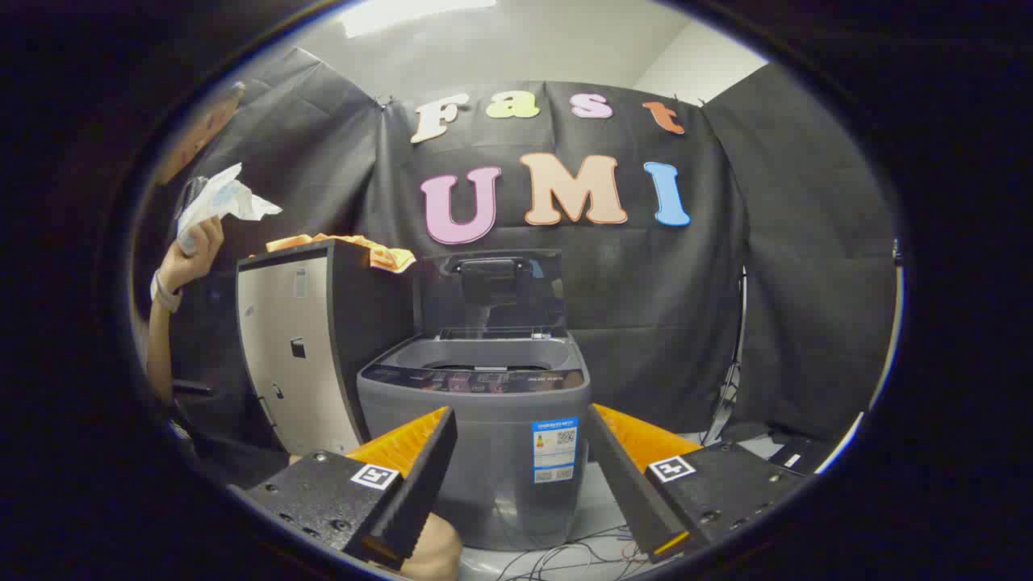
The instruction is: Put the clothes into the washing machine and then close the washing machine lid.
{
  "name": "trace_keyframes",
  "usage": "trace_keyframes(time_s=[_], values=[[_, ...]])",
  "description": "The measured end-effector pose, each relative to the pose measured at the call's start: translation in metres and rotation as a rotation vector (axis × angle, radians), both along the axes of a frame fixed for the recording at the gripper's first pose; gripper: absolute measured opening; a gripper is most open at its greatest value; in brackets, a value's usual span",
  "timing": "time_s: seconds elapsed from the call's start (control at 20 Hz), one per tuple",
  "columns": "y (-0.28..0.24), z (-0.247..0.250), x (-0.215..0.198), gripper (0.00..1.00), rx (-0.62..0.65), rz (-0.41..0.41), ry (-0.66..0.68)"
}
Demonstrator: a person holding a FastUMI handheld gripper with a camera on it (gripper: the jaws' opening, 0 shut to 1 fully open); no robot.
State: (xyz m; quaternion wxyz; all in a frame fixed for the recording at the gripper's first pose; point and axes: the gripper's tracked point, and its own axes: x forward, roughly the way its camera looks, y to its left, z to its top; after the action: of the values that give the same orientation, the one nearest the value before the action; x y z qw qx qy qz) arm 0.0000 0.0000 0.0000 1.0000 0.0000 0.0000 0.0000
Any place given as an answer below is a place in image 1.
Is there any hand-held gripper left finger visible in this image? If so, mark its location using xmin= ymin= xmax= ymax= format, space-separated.
xmin=234 ymin=406 xmax=458 ymax=570

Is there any tangle of floor cables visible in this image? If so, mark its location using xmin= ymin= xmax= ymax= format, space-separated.
xmin=492 ymin=525 xmax=656 ymax=581

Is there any white crumpled cloth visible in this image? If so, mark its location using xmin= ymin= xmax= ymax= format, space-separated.
xmin=176 ymin=163 xmax=283 ymax=255

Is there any black backdrop cloth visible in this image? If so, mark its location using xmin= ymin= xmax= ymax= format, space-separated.
xmin=157 ymin=47 xmax=901 ymax=453

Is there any beige wristband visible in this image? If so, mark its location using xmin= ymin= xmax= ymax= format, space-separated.
xmin=150 ymin=270 xmax=184 ymax=314

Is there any backdrop stand pole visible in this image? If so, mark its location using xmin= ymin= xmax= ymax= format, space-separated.
xmin=701 ymin=270 xmax=748 ymax=445

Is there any black and white cabinet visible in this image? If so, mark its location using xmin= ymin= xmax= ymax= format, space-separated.
xmin=236 ymin=239 xmax=416 ymax=457

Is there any orange polo shirt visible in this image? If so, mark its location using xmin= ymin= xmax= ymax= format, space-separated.
xmin=266 ymin=233 xmax=418 ymax=274

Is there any person's knee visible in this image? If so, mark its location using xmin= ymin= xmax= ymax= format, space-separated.
xmin=399 ymin=512 xmax=463 ymax=581

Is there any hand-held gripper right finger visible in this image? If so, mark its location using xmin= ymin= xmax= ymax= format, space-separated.
xmin=584 ymin=402 xmax=809 ymax=566

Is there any grey washing machine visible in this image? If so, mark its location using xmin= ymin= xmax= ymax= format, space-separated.
xmin=357 ymin=327 xmax=592 ymax=552

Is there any black flat floor box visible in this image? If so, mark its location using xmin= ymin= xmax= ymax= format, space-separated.
xmin=767 ymin=434 xmax=844 ymax=475

